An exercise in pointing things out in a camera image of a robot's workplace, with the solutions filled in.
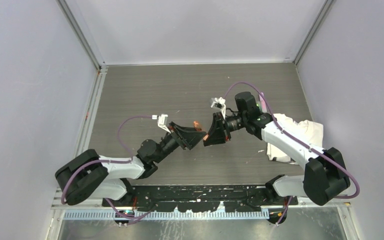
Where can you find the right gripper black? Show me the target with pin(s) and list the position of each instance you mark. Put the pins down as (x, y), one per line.
(218, 134)

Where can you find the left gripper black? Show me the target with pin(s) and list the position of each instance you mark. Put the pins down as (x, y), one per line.
(188, 139)

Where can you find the pink highlighter pen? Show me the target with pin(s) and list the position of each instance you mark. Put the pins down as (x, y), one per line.
(261, 98)

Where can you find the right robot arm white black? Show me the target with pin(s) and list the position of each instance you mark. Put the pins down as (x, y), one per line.
(324, 176)

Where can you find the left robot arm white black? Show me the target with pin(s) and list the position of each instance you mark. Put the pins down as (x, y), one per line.
(90, 175)

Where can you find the white cloth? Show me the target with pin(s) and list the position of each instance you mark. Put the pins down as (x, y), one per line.
(291, 143)

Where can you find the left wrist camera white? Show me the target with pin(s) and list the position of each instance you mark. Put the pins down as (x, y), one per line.
(162, 121)

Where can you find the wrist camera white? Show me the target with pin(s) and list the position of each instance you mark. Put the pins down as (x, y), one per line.
(220, 104)
(162, 121)

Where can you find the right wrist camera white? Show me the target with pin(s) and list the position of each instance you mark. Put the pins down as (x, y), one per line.
(220, 104)

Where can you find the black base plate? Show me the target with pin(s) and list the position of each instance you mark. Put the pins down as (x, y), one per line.
(199, 198)

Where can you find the aluminium frame rail left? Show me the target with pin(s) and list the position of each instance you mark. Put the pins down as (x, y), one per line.
(88, 119)

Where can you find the slotted cable duct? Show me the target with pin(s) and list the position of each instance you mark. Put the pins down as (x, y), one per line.
(219, 214)

